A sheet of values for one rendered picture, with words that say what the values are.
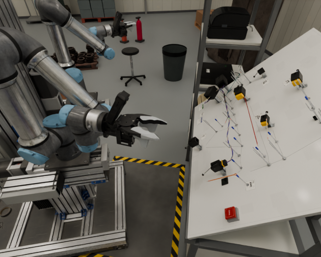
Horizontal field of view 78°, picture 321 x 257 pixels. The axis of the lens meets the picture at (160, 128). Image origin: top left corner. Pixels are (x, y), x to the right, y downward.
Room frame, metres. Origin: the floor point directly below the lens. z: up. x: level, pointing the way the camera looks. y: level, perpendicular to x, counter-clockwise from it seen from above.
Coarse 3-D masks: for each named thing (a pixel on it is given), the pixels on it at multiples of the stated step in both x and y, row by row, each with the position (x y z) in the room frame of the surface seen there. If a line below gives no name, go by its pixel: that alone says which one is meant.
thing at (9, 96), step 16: (0, 32) 0.66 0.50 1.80; (0, 48) 0.61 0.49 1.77; (16, 48) 0.66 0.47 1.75; (0, 64) 0.59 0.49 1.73; (0, 80) 0.57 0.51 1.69; (16, 80) 0.64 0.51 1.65; (0, 96) 0.57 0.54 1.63; (16, 96) 0.59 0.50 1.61; (16, 112) 0.58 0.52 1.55; (32, 112) 0.62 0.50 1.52; (16, 128) 0.57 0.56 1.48; (32, 128) 0.59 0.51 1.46; (32, 144) 0.56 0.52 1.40; (48, 144) 0.60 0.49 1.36; (32, 160) 0.55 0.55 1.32
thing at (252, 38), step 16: (208, 0) 1.60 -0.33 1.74; (256, 0) 2.08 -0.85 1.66; (208, 16) 1.60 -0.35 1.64; (272, 16) 1.53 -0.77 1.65; (256, 32) 1.84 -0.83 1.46; (240, 48) 1.56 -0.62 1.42; (256, 48) 1.54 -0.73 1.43; (240, 64) 2.07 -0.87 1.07; (256, 64) 1.53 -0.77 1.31; (192, 112) 1.61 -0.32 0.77
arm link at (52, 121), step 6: (54, 114) 0.78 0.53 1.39; (48, 120) 0.73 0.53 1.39; (54, 120) 0.73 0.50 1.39; (48, 126) 0.69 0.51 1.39; (54, 126) 0.69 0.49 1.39; (60, 126) 0.70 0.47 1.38; (66, 126) 0.72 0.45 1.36; (54, 132) 0.67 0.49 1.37; (60, 132) 0.69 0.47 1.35; (66, 132) 0.71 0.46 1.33; (60, 138) 0.67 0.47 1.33; (66, 138) 0.70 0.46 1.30; (72, 138) 0.73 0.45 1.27
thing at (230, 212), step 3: (231, 207) 0.44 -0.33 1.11; (234, 207) 0.44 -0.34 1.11; (225, 210) 0.44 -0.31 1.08; (228, 210) 0.44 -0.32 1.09; (231, 210) 0.43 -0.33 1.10; (234, 210) 0.43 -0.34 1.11; (225, 213) 0.43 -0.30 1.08; (228, 213) 0.42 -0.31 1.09; (231, 213) 0.42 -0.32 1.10; (234, 213) 0.41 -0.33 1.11; (225, 216) 0.41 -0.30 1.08; (228, 216) 0.41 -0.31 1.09; (231, 216) 0.40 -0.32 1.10; (234, 216) 0.40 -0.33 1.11
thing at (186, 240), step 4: (192, 124) 1.34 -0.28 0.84; (192, 128) 1.26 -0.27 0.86; (192, 132) 1.21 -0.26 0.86; (192, 136) 1.16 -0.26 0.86; (192, 148) 1.03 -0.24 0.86; (188, 184) 0.75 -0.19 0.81; (188, 188) 0.70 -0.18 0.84; (188, 192) 0.66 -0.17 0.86; (188, 196) 0.63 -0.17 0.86; (188, 200) 0.61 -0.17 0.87; (188, 204) 0.58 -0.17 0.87; (188, 208) 0.56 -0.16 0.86; (188, 212) 0.53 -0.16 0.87; (188, 216) 0.51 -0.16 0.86; (188, 220) 0.49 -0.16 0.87; (184, 240) 0.40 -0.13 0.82; (188, 240) 0.39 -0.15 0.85; (192, 240) 0.39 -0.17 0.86
